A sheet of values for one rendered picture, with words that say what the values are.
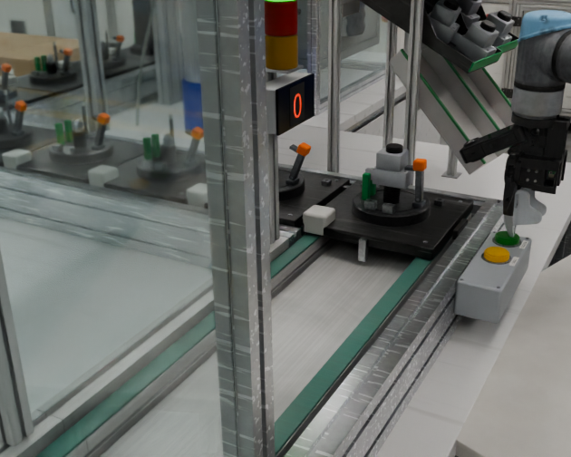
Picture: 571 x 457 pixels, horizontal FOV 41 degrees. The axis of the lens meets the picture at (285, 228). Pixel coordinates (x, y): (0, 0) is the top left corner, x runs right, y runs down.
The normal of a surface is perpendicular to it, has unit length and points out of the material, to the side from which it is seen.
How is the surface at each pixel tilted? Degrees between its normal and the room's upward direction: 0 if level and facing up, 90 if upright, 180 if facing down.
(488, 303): 90
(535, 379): 0
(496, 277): 0
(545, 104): 90
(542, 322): 0
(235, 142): 90
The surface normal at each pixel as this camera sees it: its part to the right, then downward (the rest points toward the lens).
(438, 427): -0.01, -0.91
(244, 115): 0.88, 0.18
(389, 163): -0.47, 0.36
